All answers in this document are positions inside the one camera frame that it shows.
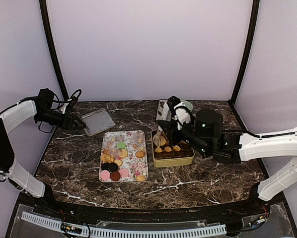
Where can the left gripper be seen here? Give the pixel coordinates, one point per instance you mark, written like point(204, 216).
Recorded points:
point(71, 121)

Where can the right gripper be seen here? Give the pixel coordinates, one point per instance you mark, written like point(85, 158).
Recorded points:
point(170, 129)

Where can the floral cookie tray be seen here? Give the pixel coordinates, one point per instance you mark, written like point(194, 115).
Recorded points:
point(134, 157)

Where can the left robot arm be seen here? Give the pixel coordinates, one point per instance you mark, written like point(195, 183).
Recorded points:
point(46, 108)

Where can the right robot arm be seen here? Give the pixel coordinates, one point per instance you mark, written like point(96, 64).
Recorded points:
point(204, 132)

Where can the silver tin lid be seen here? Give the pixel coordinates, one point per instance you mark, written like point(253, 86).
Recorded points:
point(97, 122)

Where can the gold cookie tin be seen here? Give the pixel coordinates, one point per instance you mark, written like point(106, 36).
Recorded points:
point(172, 155)

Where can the light green ceramic bowl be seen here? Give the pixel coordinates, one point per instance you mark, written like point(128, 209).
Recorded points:
point(188, 105)

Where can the dotted round yellow biscuit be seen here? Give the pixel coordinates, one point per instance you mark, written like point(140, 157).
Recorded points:
point(158, 150)

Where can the square floral plate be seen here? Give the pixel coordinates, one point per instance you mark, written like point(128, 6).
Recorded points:
point(160, 109)

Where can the green sandwich cookie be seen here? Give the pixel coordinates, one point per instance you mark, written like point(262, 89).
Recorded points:
point(121, 145)

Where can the black sandwich cookie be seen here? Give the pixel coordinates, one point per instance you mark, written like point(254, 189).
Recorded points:
point(113, 167)
point(104, 166)

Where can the pink sandwich cookie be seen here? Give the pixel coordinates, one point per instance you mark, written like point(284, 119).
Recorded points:
point(124, 173)
point(105, 175)

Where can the swirl butter cookie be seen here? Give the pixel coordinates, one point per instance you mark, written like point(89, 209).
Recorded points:
point(140, 178)

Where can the brown chocolate cookie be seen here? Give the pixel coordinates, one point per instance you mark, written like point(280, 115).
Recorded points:
point(115, 176)

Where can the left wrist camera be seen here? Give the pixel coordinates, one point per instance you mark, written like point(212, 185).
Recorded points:
point(67, 106)

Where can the white slotted cable duct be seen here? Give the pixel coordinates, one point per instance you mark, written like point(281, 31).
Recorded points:
point(123, 231)

